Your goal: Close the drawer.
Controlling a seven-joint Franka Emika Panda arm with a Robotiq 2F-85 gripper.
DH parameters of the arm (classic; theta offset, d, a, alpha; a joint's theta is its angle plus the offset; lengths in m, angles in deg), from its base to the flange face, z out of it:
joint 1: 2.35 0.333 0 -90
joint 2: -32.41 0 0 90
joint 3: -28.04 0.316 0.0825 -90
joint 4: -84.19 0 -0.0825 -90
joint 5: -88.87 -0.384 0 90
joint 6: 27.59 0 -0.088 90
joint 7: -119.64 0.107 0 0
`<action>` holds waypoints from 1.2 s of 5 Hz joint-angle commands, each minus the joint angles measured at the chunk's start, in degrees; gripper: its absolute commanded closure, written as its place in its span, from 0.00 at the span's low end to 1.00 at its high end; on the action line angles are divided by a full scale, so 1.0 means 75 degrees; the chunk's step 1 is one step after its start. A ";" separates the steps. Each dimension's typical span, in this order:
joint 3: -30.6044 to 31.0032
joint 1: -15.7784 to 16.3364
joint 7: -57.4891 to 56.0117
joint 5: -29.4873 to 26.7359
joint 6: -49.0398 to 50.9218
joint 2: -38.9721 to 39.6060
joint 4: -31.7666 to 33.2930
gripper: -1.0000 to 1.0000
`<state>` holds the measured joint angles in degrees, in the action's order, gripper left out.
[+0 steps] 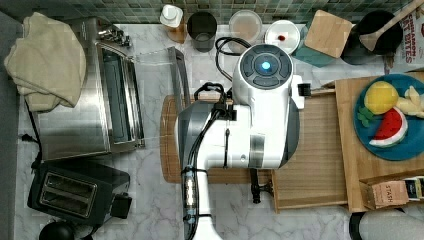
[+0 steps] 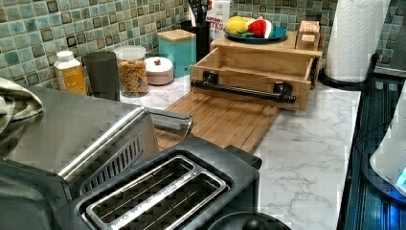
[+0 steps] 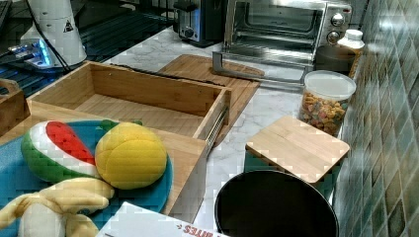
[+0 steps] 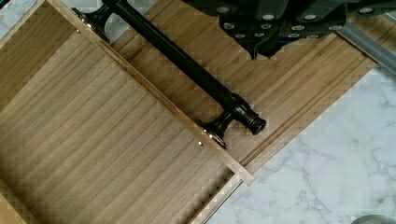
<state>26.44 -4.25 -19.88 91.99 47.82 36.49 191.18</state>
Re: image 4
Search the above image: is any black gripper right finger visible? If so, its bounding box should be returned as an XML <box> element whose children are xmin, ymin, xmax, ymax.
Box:
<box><xmin>261</xmin><ymin>0</ymin><xmax>395</xmax><ymax>58</ymax></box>

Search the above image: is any wooden drawer with black handle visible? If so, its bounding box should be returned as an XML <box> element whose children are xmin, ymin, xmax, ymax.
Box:
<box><xmin>1</xmin><ymin>0</ymin><xmax>253</xmax><ymax>224</ymax></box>

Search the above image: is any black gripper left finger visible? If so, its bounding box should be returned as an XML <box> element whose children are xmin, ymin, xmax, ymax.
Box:
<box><xmin>183</xmin><ymin>0</ymin><xmax>290</xmax><ymax>60</ymax></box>

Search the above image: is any black lid with knob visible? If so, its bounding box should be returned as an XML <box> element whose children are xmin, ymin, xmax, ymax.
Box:
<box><xmin>351</xmin><ymin>215</ymin><xmax>396</xmax><ymax>224</ymax></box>

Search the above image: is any bamboo cutting board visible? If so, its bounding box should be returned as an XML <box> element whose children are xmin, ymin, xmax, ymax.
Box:
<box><xmin>110</xmin><ymin>0</ymin><xmax>396</xmax><ymax>175</ymax></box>

